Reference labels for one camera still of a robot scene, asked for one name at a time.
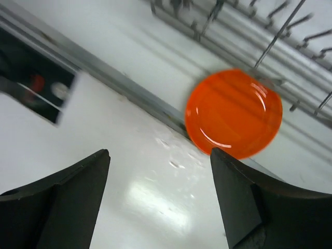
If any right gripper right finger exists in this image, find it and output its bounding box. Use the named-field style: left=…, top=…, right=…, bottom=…
left=210, top=148, right=331, bottom=248

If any orange plastic plate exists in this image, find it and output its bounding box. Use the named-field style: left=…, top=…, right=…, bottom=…
left=184, top=69, right=283, bottom=159

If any grey wire dish rack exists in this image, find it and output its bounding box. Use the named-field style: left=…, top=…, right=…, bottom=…
left=150, top=1, right=331, bottom=124

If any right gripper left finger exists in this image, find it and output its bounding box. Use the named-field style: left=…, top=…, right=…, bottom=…
left=1, top=149, right=110, bottom=248

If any aluminium front rail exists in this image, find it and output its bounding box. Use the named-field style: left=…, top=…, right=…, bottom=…
left=0, top=5, right=283, bottom=182

